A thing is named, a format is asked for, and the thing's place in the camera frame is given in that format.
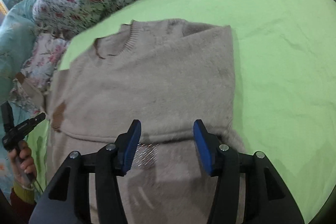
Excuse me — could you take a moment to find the beige knitted sweater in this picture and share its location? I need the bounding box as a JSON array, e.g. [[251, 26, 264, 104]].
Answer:
[[17, 19, 244, 223]]

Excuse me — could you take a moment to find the left hand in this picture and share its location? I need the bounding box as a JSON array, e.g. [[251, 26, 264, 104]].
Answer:
[[8, 140, 37, 189]]

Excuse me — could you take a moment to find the red yellow left sleeve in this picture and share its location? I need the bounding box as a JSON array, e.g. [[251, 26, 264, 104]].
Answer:
[[10, 180, 37, 223]]

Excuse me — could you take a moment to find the pink floral ruffled pillow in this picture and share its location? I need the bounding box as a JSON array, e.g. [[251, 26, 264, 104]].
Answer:
[[10, 33, 70, 114]]

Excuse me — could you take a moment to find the teal floral pillow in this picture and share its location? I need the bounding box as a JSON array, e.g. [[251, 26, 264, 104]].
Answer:
[[1, 0, 38, 190]]

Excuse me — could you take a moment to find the light green bed sheet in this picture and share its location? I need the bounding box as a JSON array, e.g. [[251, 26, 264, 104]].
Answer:
[[26, 0, 336, 223]]

